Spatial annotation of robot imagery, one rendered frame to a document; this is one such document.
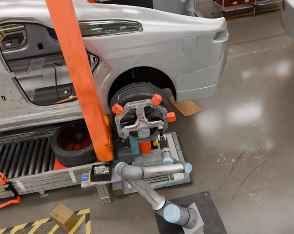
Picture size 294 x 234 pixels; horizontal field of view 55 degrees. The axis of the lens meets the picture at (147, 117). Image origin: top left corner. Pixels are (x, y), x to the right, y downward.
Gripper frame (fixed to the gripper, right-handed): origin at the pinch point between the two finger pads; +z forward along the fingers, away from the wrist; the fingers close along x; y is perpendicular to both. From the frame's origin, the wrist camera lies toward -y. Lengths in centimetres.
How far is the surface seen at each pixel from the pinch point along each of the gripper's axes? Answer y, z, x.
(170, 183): 77, -4, 5
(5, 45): 45, 404, -276
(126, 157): 46, 21, -41
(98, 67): -53, 62, -52
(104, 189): 54, -13, -69
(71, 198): 83, 4, -115
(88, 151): 33, 29, -83
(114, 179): 38, -15, -56
